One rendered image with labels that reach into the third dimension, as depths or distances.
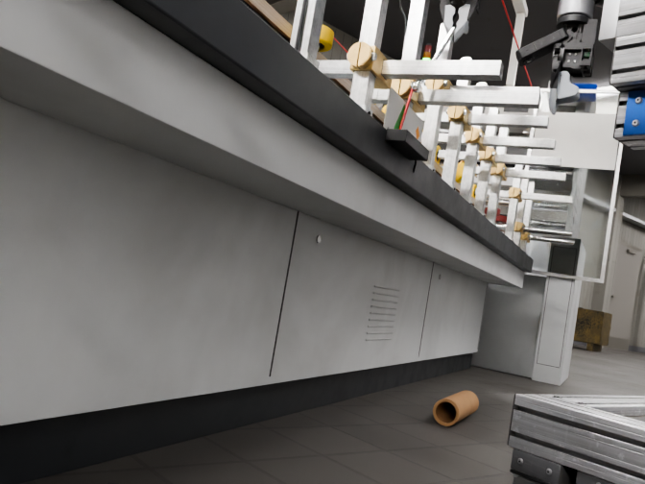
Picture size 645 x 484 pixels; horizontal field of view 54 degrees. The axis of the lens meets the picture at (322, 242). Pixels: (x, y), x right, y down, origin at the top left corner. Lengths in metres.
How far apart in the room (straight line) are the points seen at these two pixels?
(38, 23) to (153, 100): 0.17
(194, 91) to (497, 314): 3.44
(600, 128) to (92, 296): 3.45
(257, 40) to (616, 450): 0.80
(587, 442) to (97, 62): 0.88
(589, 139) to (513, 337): 1.27
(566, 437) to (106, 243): 0.79
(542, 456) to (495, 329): 2.99
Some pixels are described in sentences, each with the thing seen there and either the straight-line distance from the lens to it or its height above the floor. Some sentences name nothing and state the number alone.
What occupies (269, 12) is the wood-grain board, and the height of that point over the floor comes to 0.88.
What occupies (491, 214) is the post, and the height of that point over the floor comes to 0.75.
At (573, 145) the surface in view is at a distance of 4.06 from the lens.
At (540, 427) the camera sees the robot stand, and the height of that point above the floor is 0.19.
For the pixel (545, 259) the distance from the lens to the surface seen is 3.95.
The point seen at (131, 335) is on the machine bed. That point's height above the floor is 0.22.
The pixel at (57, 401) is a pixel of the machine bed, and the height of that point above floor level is 0.12.
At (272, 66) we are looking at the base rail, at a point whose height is 0.65.
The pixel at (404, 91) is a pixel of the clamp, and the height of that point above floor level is 0.83.
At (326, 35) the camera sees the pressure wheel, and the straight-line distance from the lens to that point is 1.43.
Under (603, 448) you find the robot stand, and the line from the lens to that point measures 1.10.
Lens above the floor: 0.36
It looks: 4 degrees up
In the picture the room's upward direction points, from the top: 10 degrees clockwise
